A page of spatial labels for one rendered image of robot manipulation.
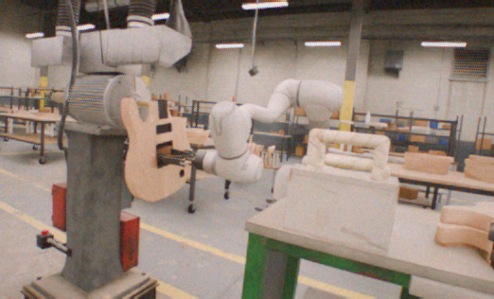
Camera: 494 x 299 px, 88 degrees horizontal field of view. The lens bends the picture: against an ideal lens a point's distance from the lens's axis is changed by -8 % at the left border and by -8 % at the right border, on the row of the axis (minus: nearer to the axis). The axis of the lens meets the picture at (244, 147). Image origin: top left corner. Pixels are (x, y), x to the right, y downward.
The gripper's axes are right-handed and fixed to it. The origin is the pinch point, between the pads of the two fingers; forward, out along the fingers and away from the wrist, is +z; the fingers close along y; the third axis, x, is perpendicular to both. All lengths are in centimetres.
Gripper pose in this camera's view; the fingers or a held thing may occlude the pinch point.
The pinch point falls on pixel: (166, 154)
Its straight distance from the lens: 115.1
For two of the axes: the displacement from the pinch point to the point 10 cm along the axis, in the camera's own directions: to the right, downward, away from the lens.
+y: 4.4, -2.0, 8.7
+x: 0.2, -9.7, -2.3
